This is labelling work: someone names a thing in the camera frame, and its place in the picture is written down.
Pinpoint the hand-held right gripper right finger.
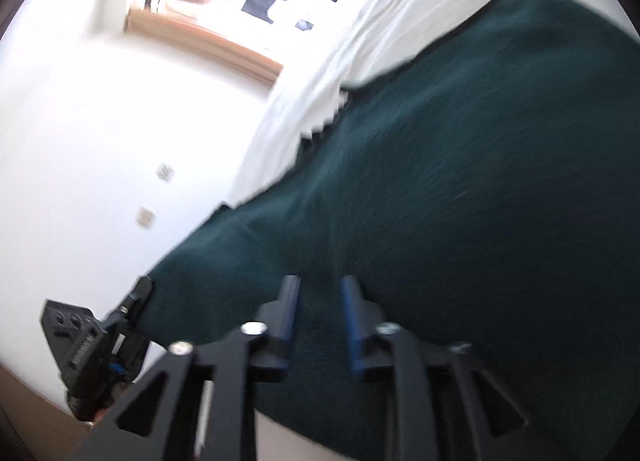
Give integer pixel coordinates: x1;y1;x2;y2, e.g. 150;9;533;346
340;276;551;461

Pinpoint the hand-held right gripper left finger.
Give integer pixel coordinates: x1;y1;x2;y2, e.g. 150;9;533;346
70;274;302;461

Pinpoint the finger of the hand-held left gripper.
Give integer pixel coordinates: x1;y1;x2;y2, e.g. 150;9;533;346
119;275;155;337

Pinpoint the dark green knit sweater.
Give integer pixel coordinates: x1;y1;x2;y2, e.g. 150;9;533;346
134;0;640;461

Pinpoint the beige curtain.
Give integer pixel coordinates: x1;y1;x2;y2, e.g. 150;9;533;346
124;8;284;88

